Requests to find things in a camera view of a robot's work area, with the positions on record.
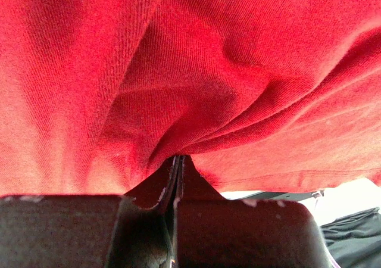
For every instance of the red t-shirt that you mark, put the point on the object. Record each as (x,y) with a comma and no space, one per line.
(271,95)

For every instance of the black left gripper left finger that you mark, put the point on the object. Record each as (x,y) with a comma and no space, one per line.
(127,230)

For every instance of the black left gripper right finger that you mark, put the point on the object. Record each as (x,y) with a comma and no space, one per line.
(211,231)

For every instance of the black t-shirt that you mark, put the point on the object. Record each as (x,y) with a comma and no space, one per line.
(354,240)

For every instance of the aluminium table edge rail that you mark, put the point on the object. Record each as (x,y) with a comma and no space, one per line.
(287,196)

